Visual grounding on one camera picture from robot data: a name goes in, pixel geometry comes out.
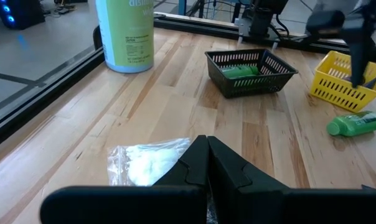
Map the black plastic basket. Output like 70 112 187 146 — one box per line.
205 48 299 100

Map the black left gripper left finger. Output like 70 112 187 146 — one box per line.
40 134 210 224

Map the bag of cotton balls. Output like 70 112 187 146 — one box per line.
106 138 192 187

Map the black computer tower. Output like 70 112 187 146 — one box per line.
0 0 46 31

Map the green white wipes canister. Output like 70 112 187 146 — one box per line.
95 0 155 74

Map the yellow plastic basket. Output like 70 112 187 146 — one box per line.
309 50 376 113

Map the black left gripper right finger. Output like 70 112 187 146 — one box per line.
209 136 376 224

